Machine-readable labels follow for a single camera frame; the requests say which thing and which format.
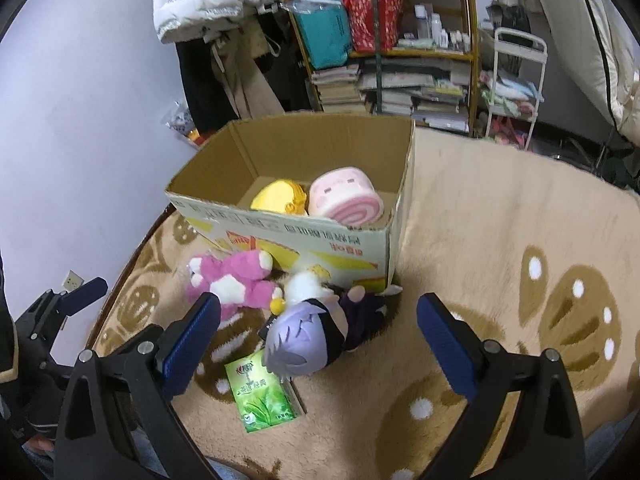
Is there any yellow plush toy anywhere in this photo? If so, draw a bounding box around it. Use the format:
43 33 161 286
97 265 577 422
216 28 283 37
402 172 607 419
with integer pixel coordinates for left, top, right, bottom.
250 181 308 217

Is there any green pole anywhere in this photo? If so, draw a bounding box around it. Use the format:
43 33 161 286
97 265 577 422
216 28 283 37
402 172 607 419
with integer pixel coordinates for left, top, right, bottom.
369 0 387 116

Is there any white rolling cart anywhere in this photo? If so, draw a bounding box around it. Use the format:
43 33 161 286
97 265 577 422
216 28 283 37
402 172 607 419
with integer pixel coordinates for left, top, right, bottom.
475 27 548 153

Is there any dark green cloth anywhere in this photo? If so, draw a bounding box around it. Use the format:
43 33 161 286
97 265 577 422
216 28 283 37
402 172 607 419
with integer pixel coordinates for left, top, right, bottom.
599 144 640 192

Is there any white fluffy plush toy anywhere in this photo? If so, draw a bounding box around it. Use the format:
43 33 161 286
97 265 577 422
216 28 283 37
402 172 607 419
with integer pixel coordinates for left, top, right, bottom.
270 267 332 316

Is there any teal bag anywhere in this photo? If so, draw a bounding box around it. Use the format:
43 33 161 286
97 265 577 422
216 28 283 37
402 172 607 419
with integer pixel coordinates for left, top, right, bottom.
292 0 353 71

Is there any stack of books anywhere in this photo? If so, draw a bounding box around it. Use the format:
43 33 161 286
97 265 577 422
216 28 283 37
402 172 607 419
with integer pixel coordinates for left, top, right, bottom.
311 64 373 113

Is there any metal chair base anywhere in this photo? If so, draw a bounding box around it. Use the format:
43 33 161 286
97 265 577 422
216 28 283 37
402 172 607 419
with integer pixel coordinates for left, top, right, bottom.
554 130 617 173

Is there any white quilt with black piping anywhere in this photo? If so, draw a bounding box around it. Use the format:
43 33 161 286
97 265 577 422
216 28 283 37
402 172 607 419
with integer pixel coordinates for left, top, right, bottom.
515 0 640 133

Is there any wooden shelf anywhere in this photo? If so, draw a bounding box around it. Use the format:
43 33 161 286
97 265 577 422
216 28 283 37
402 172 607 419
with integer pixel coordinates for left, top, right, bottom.
270 0 481 136

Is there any plastic bag of toys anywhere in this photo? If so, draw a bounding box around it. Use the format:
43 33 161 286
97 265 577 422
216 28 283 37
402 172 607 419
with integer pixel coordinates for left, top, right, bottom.
162 102 217 148

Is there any pink roll cake plush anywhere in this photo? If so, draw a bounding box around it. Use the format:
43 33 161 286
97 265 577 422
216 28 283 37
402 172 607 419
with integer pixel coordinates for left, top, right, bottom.
307 169 385 226

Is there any pink bear plush toy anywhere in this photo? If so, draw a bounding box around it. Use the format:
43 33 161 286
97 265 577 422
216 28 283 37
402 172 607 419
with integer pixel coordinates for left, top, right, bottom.
185 249 283 322

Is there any pile of books and papers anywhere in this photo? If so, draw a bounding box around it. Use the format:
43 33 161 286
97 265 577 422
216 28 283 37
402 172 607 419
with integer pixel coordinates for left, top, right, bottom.
357 57 471 133

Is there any cardboard box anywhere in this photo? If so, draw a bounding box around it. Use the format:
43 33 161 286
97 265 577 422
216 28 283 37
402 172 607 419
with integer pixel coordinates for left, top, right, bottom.
165 115 417 293

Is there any green tissue packet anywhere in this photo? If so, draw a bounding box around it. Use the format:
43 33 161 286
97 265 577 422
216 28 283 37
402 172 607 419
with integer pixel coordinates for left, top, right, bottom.
224 350 307 435

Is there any red patterned bag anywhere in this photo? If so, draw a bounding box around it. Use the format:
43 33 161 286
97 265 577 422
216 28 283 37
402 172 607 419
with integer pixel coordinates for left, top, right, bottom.
342 0 406 53

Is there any person's right leg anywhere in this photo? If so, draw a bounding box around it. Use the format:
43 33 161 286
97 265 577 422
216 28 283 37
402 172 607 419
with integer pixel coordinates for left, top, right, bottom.
584 420 632 480

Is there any lavender-haired plush doll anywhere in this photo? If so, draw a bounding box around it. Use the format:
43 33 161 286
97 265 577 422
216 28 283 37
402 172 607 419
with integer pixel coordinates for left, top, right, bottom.
257 285 403 376

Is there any beige coat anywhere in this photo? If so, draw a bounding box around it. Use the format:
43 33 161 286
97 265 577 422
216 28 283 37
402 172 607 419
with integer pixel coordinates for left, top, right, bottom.
212 25 287 121

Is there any group of white cosmetic bottles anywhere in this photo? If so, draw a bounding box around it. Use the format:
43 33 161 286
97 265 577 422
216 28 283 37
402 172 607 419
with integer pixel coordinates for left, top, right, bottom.
414 4 473 53

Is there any black coat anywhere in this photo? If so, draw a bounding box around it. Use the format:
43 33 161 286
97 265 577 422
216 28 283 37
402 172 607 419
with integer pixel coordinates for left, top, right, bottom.
175 7 321 133

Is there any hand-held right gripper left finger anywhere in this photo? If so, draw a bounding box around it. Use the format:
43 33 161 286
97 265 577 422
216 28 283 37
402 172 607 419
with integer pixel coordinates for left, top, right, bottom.
54 292 222 480

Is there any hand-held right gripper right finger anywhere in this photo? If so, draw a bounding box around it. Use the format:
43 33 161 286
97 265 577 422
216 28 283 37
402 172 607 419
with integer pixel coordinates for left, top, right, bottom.
416 292 587 480

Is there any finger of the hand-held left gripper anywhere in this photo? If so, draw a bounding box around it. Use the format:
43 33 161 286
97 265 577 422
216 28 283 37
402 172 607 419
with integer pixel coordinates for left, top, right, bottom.
14 277 109 343

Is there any black bag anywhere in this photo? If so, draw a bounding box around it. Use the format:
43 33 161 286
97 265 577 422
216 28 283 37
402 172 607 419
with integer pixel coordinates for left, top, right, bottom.
487 2 532 81

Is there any clear plastic bag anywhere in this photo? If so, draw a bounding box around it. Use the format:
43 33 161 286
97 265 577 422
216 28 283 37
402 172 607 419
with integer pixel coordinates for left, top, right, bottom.
284 0 347 17

